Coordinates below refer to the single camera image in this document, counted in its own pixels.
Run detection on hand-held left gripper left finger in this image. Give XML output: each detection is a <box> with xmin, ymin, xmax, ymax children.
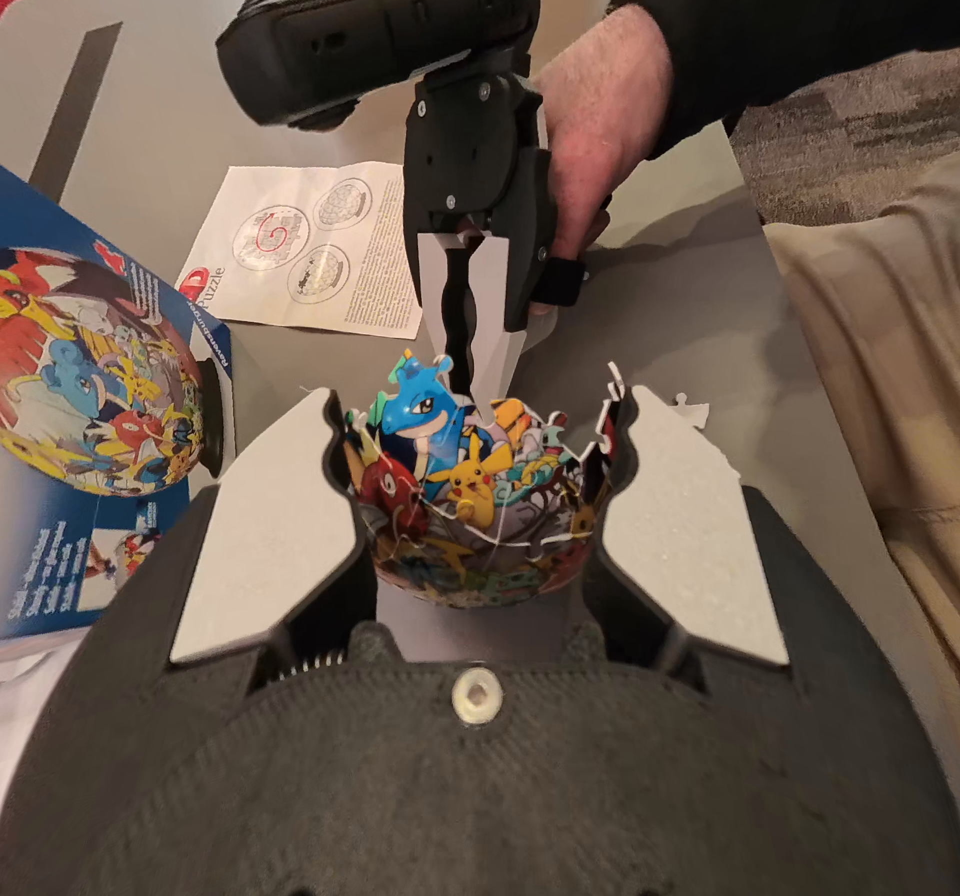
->
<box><xmin>169</xmin><ymin>388</ymin><xmax>381</xmax><ymax>678</ymax></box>

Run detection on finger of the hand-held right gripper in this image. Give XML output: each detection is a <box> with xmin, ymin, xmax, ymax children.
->
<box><xmin>416</xmin><ymin>230</ymin><xmax>475</xmax><ymax>396</ymax></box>
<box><xmin>463</xmin><ymin>234</ymin><xmax>528</xmax><ymax>426</ymax></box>

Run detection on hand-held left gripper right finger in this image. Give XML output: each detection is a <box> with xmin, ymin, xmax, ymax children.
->
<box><xmin>582</xmin><ymin>385</ymin><xmax>792</xmax><ymax>681</ymax></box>

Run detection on colourful puzzle ball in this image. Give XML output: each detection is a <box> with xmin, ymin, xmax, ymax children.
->
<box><xmin>343</xmin><ymin>350</ymin><xmax>628</xmax><ymax>611</ymax></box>

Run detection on person's right forearm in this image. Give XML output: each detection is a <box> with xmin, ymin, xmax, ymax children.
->
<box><xmin>606</xmin><ymin>0</ymin><xmax>960</xmax><ymax>161</ymax></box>

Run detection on blue puzzle box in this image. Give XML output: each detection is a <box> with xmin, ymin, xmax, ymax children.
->
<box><xmin>0</xmin><ymin>165</ymin><xmax>236</xmax><ymax>642</ymax></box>

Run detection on person's right hand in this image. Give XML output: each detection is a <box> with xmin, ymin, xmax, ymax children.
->
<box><xmin>528</xmin><ymin>4</ymin><xmax>676</xmax><ymax>316</ymax></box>

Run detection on white instruction sheet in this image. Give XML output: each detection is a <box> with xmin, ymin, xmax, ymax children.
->
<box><xmin>174</xmin><ymin>160</ymin><xmax>426</xmax><ymax>341</ymax></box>

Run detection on person's khaki trousers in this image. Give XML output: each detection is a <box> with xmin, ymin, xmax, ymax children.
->
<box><xmin>765</xmin><ymin>169</ymin><xmax>960</xmax><ymax>657</ymax></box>

